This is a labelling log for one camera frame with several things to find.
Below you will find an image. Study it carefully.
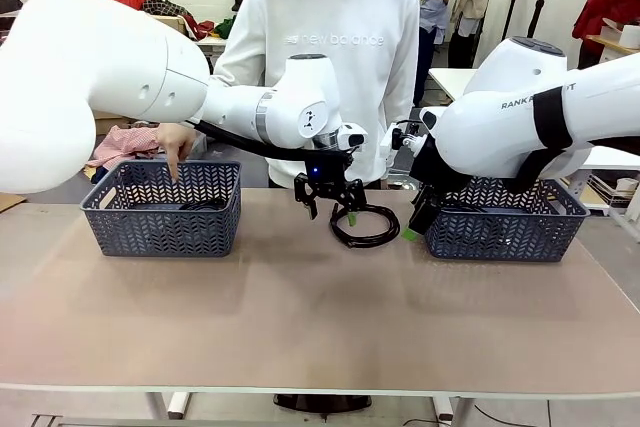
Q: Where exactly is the black cable with small connector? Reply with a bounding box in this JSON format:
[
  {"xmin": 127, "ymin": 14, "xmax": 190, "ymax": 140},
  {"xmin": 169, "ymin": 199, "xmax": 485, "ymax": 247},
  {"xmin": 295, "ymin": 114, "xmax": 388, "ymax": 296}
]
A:
[{"xmin": 442, "ymin": 202, "xmax": 502, "ymax": 214}]

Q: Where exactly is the white table leg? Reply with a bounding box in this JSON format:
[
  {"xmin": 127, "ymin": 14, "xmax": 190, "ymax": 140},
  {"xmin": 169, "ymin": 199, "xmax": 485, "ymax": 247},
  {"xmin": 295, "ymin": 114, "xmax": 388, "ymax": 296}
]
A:
[
  {"xmin": 431, "ymin": 393, "xmax": 474, "ymax": 424},
  {"xmin": 146, "ymin": 391, "xmax": 194, "ymax": 421}
]

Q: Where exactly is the light blue hanging shirt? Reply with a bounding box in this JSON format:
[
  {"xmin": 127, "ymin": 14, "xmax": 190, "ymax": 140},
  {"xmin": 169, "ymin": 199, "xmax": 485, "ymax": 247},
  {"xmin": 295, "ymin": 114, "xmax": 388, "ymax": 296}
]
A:
[{"xmin": 419, "ymin": 0, "xmax": 450, "ymax": 44}]

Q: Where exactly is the red white checkered cloth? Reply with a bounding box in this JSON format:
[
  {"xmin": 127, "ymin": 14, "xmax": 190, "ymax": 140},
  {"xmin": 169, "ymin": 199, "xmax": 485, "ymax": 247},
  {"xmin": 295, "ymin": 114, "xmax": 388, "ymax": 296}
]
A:
[{"xmin": 88, "ymin": 123, "xmax": 170, "ymax": 169}]

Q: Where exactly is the grey plastic lattice basket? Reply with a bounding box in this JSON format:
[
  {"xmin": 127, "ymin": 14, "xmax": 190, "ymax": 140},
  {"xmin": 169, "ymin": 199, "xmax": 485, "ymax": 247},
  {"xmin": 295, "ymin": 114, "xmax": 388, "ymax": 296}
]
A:
[
  {"xmin": 80, "ymin": 160, "xmax": 243, "ymax": 259},
  {"xmin": 423, "ymin": 174, "xmax": 591, "ymax": 263}
]

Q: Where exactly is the person's right hand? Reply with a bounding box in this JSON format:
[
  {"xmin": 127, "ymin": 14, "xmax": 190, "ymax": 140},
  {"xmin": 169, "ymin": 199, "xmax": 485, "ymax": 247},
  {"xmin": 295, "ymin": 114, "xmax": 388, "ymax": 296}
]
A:
[{"xmin": 156, "ymin": 123, "xmax": 197, "ymax": 184}]

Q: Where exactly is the black round floor base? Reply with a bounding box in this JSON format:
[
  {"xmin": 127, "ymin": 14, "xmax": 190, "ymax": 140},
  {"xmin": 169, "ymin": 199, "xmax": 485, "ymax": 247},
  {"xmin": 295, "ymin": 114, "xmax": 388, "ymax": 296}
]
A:
[{"xmin": 273, "ymin": 393, "xmax": 373, "ymax": 411}]

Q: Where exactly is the white background table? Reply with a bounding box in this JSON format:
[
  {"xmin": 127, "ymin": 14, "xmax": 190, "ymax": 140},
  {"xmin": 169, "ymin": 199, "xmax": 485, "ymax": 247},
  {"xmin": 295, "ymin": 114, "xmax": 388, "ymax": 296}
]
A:
[{"xmin": 196, "ymin": 35, "xmax": 227, "ymax": 67}]

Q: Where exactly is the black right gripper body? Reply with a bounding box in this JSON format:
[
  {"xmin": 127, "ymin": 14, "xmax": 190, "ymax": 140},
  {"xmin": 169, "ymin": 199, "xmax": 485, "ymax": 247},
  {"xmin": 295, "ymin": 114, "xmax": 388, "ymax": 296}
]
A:
[{"xmin": 408, "ymin": 140, "xmax": 455, "ymax": 194}]

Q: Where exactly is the person in white sweater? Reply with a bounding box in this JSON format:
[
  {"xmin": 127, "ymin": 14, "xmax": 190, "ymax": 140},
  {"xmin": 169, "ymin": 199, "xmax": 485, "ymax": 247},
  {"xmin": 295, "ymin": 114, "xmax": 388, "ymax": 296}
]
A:
[{"xmin": 213, "ymin": 0, "xmax": 422, "ymax": 189}]

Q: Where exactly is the flat cardboard on floor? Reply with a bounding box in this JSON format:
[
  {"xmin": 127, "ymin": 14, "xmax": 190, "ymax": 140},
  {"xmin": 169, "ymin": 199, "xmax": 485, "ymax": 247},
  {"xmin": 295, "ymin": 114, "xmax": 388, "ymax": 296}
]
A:
[{"xmin": 0, "ymin": 186, "xmax": 28, "ymax": 214}]

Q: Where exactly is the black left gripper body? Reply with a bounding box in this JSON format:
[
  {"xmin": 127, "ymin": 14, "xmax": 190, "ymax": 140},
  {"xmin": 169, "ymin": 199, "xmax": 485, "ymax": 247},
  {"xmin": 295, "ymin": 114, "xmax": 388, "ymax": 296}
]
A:
[{"xmin": 301, "ymin": 149, "xmax": 355, "ymax": 184}]

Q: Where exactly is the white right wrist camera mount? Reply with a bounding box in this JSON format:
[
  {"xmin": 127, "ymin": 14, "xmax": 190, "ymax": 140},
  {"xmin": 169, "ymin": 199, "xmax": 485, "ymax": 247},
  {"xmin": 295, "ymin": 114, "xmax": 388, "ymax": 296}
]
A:
[{"xmin": 377, "ymin": 120, "xmax": 427, "ymax": 169}]

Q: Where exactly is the black strap on arm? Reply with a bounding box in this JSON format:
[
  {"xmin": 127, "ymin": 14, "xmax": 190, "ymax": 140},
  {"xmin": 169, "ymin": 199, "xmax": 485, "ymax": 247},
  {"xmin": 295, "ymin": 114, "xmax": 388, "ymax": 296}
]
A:
[{"xmin": 508, "ymin": 86, "xmax": 575, "ymax": 194}]

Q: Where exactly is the wooden desk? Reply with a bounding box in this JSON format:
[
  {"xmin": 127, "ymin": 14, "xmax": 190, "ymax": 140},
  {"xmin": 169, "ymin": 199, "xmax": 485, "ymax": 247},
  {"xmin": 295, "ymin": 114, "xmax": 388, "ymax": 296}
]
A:
[{"xmin": 586, "ymin": 16, "xmax": 640, "ymax": 67}]

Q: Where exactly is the cardboard box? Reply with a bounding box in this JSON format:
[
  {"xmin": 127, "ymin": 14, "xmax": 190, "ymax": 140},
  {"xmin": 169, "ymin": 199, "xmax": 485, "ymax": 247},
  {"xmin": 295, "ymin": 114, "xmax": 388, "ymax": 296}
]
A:
[{"xmin": 153, "ymin": 15, "xmax": 191, "ymax": 39}]

